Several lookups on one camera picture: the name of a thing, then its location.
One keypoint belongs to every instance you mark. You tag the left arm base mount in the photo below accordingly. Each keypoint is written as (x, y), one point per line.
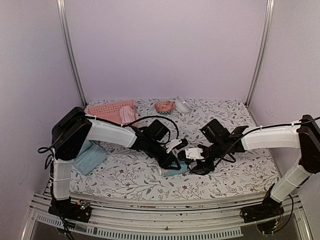
(79, 211)

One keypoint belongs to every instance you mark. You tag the front aluminium rail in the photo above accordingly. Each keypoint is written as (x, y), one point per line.
(202, 219)

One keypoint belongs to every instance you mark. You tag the plain teal folded towel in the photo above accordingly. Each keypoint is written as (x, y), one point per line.
(90, 156)

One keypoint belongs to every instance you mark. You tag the aluminium frame post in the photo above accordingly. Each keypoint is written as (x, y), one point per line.
(62, 13)
(266, 28)

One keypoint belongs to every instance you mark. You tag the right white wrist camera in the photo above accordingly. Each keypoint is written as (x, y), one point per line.
(193, 153)

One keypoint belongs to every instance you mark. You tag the red patterned bowl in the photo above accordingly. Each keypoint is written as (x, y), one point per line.
(164, 107)

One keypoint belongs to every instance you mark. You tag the pink terry towel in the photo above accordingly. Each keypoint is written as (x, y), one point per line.
(127, 114)

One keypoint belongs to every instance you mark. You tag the left aluminium frame post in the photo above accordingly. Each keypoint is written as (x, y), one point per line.
(62, 13)

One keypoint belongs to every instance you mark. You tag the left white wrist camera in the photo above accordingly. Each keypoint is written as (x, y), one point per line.
(176, 144)

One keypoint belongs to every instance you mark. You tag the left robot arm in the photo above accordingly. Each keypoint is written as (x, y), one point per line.
(76, 127)

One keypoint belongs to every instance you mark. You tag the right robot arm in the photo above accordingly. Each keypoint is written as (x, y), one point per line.
(303, 134)

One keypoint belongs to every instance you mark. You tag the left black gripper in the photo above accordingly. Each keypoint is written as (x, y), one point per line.
(168, 162)

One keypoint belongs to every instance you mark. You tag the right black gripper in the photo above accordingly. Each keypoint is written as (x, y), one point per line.
(202, 168)

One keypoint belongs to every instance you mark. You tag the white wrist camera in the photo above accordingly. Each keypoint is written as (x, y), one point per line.
(193, 153)
(176, 144)

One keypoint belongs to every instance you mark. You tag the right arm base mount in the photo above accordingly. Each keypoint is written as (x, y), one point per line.
(268, 208)

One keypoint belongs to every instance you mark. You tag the right aluminium frame post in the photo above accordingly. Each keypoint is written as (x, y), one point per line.
(266, 28)

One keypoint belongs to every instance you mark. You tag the blue patterned towel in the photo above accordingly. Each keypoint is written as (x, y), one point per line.
(173, 172)

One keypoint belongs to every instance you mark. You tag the pink plastic basket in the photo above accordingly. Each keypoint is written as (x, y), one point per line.
(109, 111)

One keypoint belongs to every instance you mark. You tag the floral table mat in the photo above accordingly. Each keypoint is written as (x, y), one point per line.
(130, 174)

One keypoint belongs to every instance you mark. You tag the white tipped bowl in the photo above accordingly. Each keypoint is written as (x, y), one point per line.
(182, 106)

